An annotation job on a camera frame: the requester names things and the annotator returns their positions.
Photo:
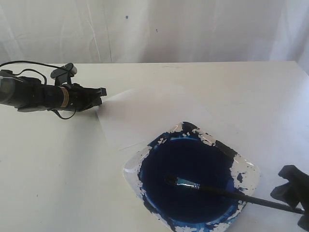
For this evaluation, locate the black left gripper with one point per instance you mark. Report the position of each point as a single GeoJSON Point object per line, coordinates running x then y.
{"type": "Point", "coordinates": [82, 98]}

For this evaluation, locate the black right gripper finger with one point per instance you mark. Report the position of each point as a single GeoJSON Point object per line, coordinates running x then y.
{"type": "Point", "coordinates": [296, 190]}
{"type": "Point", "coordinates": [304, 222]}

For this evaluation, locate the white paper sheet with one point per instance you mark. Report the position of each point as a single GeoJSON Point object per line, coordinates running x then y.
{"type": "Point", "coordinates": [141, 114]}

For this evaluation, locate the black paintbrush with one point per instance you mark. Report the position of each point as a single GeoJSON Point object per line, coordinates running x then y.
{"type": "Point", "coordinates": [177, 181]}

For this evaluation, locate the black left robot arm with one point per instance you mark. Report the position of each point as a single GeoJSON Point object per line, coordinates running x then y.
{"type": "Point", "coordinates": [28, 94]}

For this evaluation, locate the white backdrop cloth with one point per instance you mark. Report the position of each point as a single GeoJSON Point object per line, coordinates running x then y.
{"type": "Point", "coordinates": [131, 31]}

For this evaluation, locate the white square paint dish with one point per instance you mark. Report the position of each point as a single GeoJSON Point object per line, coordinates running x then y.
{"type": "Point", "coordinates": [189, 153]}

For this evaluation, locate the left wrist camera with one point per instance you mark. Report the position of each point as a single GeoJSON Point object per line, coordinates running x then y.
{"type": "Point", "coordinates": [64, 74]}

